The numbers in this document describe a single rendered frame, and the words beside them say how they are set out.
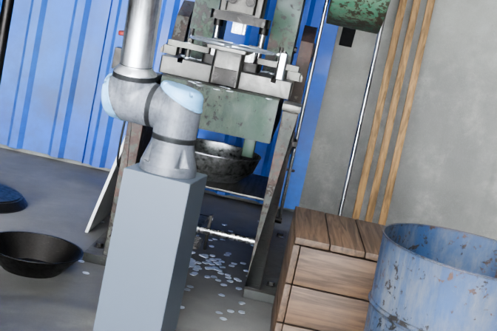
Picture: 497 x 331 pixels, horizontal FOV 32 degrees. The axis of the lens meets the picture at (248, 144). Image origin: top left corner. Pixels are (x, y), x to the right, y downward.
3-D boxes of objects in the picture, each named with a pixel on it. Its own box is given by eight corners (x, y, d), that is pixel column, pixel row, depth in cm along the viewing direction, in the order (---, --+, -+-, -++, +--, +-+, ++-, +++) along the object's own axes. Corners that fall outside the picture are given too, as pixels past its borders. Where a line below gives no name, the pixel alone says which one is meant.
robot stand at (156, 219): (156, 350, 228) (190, 184, 221) (92, 332, 231) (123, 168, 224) (176, 329, 245) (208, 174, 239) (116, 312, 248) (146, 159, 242)
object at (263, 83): (288, 100, 292) (293, 83, 291) (157, 72, 294) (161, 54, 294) (291, 93, 322) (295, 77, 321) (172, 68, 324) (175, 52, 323)
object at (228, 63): (239, 92, 278) (248, 50, 276) (197, 83, 279) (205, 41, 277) (246, 87, 303) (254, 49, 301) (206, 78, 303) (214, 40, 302)
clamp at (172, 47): (206, 61, 305) (212, 32, 303) (160, 52, 306) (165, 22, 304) (208, 61, 311) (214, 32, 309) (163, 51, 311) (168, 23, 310)
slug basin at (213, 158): (251, 193, 295) (257, 165, 294) (154, 172, 297) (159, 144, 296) (258, 177, 329) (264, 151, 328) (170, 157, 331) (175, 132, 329)
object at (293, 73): (302, 82, 303) (308, 52, 302) (254, 72, 304) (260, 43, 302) (302, 81, 309) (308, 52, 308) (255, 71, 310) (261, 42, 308)
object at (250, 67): (257, 73, 299) (259, 64, 299) (200, 61, 300) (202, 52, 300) (260, 71, 315) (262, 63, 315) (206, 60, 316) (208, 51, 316)
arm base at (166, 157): (186, 182, 223) (194, 144, 221) (131, 168, 225) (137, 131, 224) (201, 173, 237) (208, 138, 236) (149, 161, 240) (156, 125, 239)
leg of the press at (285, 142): (275, 305, 284) (336, 31, 271) (240, 297, 285) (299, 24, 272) (285, 238, 375) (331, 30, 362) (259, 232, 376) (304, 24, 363)
